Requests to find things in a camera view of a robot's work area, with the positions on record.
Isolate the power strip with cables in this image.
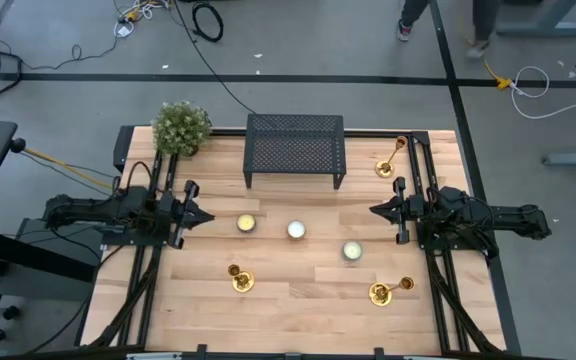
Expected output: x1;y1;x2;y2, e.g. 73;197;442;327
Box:
112;0;172;39

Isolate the grey desk leg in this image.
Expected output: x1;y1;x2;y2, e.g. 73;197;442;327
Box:
495;0;576;39

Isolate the yellow extension cord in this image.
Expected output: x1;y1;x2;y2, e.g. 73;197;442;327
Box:
482;57;514;91

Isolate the long black cable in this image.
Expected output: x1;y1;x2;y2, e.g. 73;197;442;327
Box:
171;0;258;116

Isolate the green potted plant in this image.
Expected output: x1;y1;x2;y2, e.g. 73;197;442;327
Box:
150;99;214;159

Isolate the thin black floor cable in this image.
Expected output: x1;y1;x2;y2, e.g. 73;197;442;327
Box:
20;34;122;72

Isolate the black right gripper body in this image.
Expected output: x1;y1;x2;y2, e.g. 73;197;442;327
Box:
391;175;427;246

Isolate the grey equipment box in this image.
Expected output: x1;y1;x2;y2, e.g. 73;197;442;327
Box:
0;217;107;302

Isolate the yellow cable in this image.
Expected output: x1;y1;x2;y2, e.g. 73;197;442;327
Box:
22;146;115;191

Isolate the gold candlestick holder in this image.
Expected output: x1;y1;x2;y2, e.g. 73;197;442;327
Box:
367;276;416;308
226;263;257;294
374;135;409;180

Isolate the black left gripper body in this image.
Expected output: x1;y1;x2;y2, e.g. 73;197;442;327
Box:
159;179;202;250

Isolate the orange patterned candle tin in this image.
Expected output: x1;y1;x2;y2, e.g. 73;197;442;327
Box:
341;240;364;262

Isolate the black perforated metal shelf riser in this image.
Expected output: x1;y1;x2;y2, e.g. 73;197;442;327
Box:
241;113;348;191

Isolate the person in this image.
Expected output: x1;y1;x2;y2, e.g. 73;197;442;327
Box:
396;0;500;61

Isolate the black aluminium rig frame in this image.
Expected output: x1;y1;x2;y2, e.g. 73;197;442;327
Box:
80;124;500;360

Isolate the black coiled cable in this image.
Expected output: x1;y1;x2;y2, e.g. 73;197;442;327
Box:
190;1;225;44

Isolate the white floor cable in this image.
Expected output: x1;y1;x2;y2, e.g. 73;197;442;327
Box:
510;65;576;121

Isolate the blue grey patterned candle tin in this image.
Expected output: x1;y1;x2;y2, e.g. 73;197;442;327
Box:
286;219;307;241

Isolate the red patterned candle tin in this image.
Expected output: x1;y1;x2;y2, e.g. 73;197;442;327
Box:
235;213;258;234

